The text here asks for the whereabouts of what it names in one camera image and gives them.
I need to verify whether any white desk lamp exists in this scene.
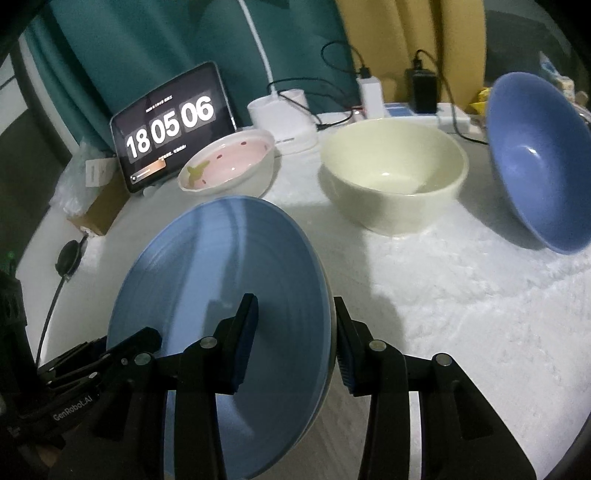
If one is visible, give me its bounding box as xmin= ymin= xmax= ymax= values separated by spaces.
xmin=238 ymin=0 xmax=319 ymax=155

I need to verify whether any white charger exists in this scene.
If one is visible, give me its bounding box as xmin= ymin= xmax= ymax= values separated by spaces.
xmin=356 ymin=67 xmax=384 ymax=118

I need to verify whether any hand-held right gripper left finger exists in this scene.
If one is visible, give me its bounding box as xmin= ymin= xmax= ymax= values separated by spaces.
xmin=48 ymin=293 xmax=259 ymax=480

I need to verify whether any blue plate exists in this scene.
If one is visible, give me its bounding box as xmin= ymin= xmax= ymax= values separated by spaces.
xmin=106 ymin=195 xmax=335 ymax=480

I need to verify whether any large blue bowl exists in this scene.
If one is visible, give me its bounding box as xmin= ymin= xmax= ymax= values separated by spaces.
xmin=485 ymin=71 xmax=591 ymax=256

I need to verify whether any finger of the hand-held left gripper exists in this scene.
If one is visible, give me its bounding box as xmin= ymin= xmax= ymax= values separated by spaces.
xmin=39 ymin=327 xmax=162 ymax=393

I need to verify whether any white tablecloth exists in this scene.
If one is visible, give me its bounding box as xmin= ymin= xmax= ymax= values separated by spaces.
xmin=34 ymin=106 xmax=591 ymax=480

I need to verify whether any white basket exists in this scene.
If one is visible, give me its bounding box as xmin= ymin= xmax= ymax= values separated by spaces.
xmin=539 ymin=52 xmax=578 ymax=100

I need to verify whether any clear plastic bag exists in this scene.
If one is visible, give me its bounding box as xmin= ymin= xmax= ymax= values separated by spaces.
xmin=48 ymin=138 xmax=123 ymax=217

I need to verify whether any teal curtain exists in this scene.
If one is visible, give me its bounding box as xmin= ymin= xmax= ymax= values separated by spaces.
xmin=23 ymin=0 xmax=361 ymax=153

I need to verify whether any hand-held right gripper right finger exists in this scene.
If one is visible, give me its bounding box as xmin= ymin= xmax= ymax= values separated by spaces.
xmin=332 ymin=295 xmax=532 ymax=480

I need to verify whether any tablet with clock display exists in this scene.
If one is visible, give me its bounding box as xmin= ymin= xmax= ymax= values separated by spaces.
xmin=110 ymin=61 xmax=238 ymax=195

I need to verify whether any pink dotted bowl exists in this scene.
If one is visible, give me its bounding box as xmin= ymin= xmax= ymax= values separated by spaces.
xmin=178 ymin=128 xmax=278 ymax=204

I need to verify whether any cardboard box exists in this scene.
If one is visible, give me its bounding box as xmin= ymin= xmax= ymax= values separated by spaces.
xmin=67 ymin=182 xmax=127 ymax=236

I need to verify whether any yellow curtain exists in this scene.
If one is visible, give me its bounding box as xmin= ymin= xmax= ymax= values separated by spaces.
xmin=335 ymin=0 xmax=485 ymax=104

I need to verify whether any black round charger puck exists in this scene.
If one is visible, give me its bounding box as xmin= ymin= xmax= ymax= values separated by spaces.
xmin=36 ymin=237 xmax=89 ymax=365

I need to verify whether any black charger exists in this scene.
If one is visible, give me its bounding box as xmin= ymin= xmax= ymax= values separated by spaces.
xmin=405 ymin=48 xmax=438 ymax=114

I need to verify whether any cream bowl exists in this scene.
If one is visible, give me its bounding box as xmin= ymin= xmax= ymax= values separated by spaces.
xmin=321 ymin=117 xmax=469 ymax=237

